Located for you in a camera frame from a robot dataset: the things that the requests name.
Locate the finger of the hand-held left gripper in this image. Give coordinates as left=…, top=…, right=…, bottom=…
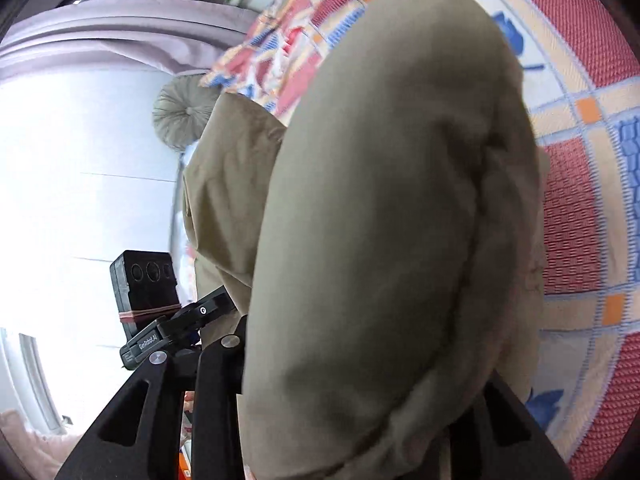
left=171, top=287, right=236, bottom=347

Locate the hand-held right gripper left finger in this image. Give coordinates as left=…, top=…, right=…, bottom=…
left=70, top=317, right=248, bottom=480

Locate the khaki padded jacket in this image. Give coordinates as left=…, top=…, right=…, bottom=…
left=180, top=0, right=551, bottom=480

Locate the pink fluffy cloth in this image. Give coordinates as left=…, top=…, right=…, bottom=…
left=0, top=409, right=81, bottom=480

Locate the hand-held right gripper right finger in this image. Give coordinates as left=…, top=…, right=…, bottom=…
left=447, top=370, right=573, bottom=480

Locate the lilac curtain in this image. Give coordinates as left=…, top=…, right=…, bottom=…
left=0, top=0, right=261, bottom=78

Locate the green round pleated cushion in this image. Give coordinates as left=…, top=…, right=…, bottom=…
left=152, top=77, right=223, bottom=152

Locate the leaf-patterned checked bed cover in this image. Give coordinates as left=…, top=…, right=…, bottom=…
left=200, top=0, right=640, bottom=480

